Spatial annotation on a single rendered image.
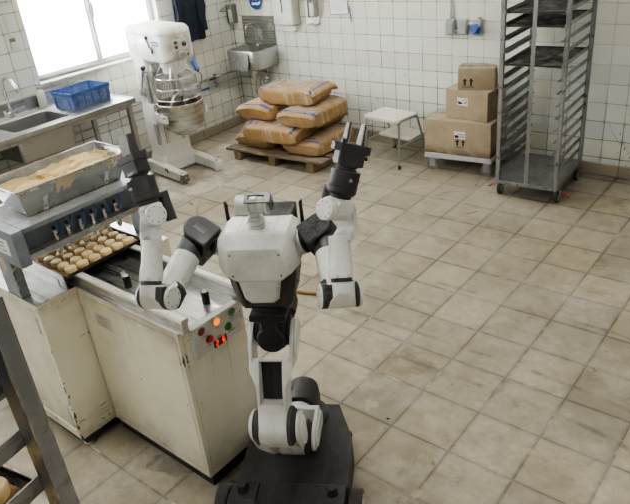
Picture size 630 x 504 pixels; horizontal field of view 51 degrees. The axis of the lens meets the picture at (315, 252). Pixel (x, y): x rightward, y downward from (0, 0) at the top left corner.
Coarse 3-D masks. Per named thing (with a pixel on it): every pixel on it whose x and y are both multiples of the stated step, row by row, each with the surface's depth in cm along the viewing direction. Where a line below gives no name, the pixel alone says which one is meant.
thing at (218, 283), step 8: (0, 200) 379; (128, 248) 306; (136, 248) 302; (136, 256) 304; (200, 272) 276; (208, 272) 275; (192, 280) 282; (200, 280) 277; (208, 280) 274; (216, 280) 269; (224, 280) 268; (216, 288) 272; (224, 288) 268; (232, 288) 265; (232, 296) 267
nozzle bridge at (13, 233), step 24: (96, 192) 291; (120, 192) 305; (0, 216) 277; (24, 216) 275; (48, 216) 272; (72, 216) 289; (120, 216) 302; (0, 240) 269; (24, 240) 265; (48, 240) 283; (72, 240) 286; (0, 264) 281; (24, 264) 267; (24, 288) 281
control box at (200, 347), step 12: (216, 312) 259; (228, 312) 262; (204, 324) 253; (240, 324) 270; (192, 336) 250; (204, 336) 254; (216, 336) 260; (228, 336) 265; (192, 348) 254; (204, 348) 256
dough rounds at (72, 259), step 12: (96, 240) 311; (108, 240) 307; (120, 240) 309; (132, 240) 306; (72, 252) 304; (84, 252) 298; (96, 252) 301; (108, 252) 297; (48, 264) 296; (60, 264) 290; (72, 264) 293; (84, 264) 289
